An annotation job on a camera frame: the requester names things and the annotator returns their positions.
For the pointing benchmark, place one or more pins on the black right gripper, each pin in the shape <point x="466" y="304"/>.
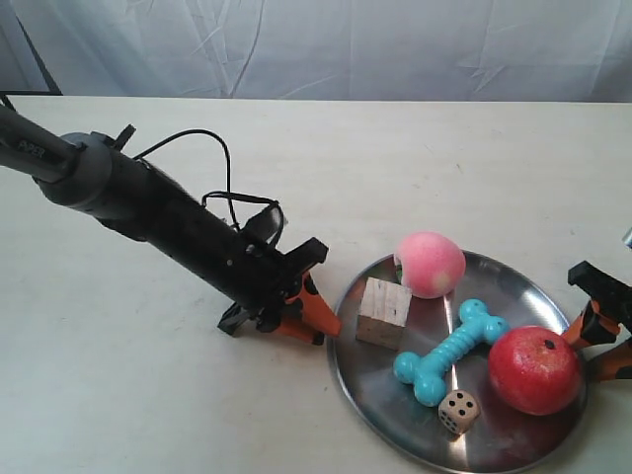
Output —
<point x="610" y="304"/>

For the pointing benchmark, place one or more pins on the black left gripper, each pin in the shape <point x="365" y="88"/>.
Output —
<point x="273" y="288"/>

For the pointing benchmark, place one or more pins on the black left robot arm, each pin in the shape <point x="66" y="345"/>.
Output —
<point x="88" y="172"/>

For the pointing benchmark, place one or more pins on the red toy apple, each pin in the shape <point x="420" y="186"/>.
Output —
<point x="535" y="371"/>

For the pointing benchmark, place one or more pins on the wooden cube block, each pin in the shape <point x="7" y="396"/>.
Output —
<point x="383" y="313"/>

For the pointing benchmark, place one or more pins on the turquoise rubber bone toy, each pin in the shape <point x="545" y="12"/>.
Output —
<point x="425" y="373"/>

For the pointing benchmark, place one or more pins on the pink toy peach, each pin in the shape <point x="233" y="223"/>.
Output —
<point x="430" y="264"/>

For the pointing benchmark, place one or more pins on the wooden die black dots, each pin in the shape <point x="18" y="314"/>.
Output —
<point x="458" y="411"/>

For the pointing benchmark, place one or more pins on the white backdrop cloth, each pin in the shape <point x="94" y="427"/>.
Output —
<point x="578" y="51"/>

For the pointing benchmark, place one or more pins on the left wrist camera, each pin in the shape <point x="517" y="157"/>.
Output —
<point x="268" y="224"/>

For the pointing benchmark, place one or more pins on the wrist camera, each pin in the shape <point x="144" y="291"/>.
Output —
<point x="627" y="238"/>
<point x="268" y="224"/>

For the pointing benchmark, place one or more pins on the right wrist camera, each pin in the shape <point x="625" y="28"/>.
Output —
<point x="627" y="238"/>

